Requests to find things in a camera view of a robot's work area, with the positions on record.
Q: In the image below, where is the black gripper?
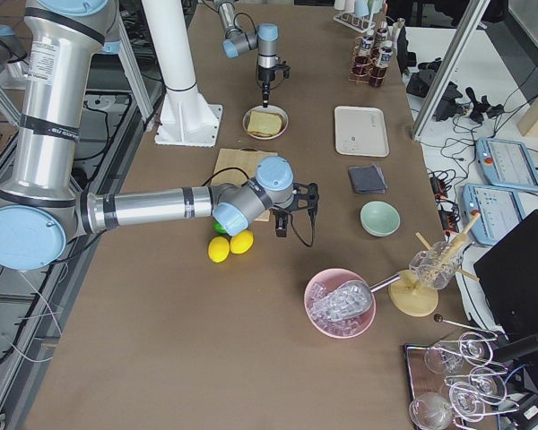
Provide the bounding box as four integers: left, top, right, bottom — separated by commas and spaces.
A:
271, 182, 318, 237
256, 61, 291, 108

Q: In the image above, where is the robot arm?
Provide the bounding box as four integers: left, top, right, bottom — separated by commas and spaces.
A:
0, 1, 318, 271
213, 1, 291, 108

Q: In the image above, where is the cream rectangular tray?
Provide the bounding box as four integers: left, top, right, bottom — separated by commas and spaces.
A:
334, 106, 389, 158

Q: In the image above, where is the wine glass rack tray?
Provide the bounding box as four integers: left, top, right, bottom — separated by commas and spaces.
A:
403, 331, 519, 429

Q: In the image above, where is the white round plate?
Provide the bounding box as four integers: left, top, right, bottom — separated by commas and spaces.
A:
242, 105, 289, 140

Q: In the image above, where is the upper yellow lemon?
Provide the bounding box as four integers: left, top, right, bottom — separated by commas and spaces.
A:
230, 229, 255, 254

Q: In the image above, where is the yellow lemon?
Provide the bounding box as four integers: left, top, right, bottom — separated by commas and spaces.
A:
207, 236, 230, 263
230, 229, 255, 254

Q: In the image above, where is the green lime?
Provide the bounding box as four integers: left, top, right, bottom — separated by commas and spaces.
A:
213, 221, 226, 234

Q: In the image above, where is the wooden cutting board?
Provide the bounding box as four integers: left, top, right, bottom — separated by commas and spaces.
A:
212, 148, 280, 223

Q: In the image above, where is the lower yellow lemon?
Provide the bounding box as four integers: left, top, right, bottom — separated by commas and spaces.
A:
207, 236, 230, 263

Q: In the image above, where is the pink bowl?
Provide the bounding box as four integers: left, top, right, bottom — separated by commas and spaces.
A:
304, 268, 376, 339

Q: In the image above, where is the grey folded cloth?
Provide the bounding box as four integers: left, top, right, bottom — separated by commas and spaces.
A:
348, 164, 388, 194

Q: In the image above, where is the light green bowl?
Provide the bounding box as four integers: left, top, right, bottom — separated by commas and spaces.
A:
360, 201, 401, 237

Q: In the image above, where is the lower left drink bottle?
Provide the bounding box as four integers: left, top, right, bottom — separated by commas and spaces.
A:
353, 34, 374, 75

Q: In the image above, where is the metal ice scoop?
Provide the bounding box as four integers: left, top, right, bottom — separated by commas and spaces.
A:
324, 274, 401, 322

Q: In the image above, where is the lower right drink bottle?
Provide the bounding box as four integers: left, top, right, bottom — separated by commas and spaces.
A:
369, 41, 393, 88

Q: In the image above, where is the white cup rack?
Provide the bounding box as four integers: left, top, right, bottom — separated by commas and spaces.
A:
334, 0, 386, 33

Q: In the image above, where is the upper dark drink bottle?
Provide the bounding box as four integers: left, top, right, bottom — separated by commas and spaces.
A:
374, 21, 388, 47

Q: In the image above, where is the wooden cup stand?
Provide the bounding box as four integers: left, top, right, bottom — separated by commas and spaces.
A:
388, 212, 480, 317

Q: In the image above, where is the clear glass mug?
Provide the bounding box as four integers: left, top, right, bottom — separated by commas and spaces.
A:
409, 241, 463, 290

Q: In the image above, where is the lower teach pendant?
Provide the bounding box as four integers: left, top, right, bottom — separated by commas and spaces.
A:
462, 184, 525, 246

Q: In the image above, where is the teach pendant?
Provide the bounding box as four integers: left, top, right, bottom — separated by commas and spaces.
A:
462, 184, 525, 246
475, 138, 538, 193

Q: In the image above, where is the upper teach pendant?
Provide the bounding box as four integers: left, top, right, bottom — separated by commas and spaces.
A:
475, 138, 538, 193

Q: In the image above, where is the black laptop monitor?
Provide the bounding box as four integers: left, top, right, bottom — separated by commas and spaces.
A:
474, 210, 538, 339

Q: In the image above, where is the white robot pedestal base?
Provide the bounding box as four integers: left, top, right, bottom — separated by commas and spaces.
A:
155, 102, 223, 148

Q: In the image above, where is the copper wire bottle rack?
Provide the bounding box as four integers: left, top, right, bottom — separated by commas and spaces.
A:
349, 36, 393, 88

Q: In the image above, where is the aluminium frame post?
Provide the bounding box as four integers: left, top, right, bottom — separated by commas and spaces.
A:
411, 0, 490, 142

